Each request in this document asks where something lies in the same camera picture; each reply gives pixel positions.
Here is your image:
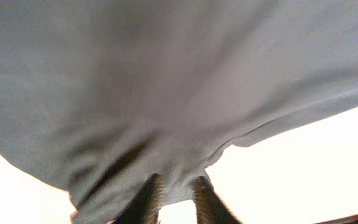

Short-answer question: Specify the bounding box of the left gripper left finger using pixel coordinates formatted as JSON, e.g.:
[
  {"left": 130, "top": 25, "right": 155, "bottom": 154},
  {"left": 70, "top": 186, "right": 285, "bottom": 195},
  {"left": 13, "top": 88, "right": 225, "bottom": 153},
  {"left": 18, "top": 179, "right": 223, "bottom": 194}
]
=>
[{"left": 113, "top": 173, "right": 163, "bottom": 224}]

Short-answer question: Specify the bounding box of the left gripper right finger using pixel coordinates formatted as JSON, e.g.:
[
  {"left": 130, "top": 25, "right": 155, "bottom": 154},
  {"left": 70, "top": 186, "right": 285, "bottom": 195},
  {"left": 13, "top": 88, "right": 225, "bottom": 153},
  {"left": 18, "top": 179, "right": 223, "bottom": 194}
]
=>
[{"left": 193, "top": 176, "right": 241, "bottom": 224}]

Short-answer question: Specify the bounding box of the black polo shirt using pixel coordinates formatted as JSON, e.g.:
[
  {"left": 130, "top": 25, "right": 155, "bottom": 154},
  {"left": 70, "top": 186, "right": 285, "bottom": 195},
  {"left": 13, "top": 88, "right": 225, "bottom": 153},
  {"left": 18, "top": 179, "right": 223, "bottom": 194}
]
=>
[{"left": 0, "top": 0, "right": 358, "bottom": 223}]

